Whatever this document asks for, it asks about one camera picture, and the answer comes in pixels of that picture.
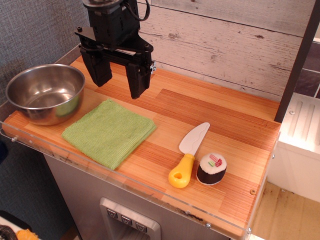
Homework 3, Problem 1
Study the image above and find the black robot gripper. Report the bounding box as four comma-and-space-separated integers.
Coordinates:
75, 0, 154, 99

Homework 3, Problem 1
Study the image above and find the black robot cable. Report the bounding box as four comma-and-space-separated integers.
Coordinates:
122, 0, 151, 22

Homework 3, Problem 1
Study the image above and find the dark grey right post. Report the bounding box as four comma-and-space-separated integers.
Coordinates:
274, 0, 320, 123

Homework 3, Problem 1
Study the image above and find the green towel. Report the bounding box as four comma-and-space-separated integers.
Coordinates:
61, 99, 156, 170

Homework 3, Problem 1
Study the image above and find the stainless steel bowl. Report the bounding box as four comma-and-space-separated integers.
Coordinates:
5, 64, 86, 126

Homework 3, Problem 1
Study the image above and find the plush sushi roll toy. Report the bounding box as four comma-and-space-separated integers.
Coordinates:
196, 152, 227, 186

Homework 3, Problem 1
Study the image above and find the orange plush toy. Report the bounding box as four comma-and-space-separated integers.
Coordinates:
16, 229, 39, 240

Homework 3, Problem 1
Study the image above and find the toy knife yellow handle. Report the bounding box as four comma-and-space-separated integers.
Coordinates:
168, 122, 210, 189

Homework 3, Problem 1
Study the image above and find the grey dispenser panel with buttons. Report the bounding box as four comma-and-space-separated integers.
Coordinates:
99, 197, 162, 240

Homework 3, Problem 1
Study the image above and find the clear acrylic table guard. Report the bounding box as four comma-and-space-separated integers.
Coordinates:
1, 122, 267, 240

